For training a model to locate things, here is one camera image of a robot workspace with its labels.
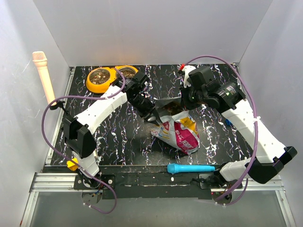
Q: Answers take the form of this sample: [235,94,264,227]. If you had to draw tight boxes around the pink toy microphone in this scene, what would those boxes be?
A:
[32,51,55,104]

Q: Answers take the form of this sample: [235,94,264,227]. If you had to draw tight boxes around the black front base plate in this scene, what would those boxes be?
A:
[73,164,240,200]

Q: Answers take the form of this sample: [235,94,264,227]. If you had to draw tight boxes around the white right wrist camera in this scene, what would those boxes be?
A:
[179,64,196,88]

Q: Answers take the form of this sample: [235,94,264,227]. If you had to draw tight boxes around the blue toy microphone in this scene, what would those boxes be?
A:
[167,164,215,175]

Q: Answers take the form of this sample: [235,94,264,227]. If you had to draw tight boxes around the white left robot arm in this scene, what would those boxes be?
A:
[63,71,155,189]

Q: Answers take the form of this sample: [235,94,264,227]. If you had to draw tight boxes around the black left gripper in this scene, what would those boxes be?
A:
[128,94,160,126]

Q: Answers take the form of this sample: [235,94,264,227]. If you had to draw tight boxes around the pet food bag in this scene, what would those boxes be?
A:
[149,97,200,155]

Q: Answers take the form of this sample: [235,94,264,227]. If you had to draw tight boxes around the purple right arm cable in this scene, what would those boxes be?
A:
[178,55,258,206]

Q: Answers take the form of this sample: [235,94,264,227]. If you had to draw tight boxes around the black microphone stand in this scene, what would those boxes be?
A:
[49,100,70,115]

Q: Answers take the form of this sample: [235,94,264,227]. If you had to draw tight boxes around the aluminium front rail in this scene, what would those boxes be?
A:
[20,173,76,227]

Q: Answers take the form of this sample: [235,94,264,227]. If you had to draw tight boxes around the metal food scoop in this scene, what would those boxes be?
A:
[146,113,159,125]

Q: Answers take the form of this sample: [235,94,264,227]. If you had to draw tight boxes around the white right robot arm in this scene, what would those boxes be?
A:
[179,65,297,188]

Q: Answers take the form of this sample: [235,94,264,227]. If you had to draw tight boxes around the blue white toy block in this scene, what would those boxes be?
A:
[225,119,232,126]

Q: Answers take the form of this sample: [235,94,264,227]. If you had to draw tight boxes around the orange double pet bowl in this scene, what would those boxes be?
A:
[86,65,138,94]

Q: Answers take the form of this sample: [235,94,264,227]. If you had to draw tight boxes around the yellow toy brick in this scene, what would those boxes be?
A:
[66,158,79,171]

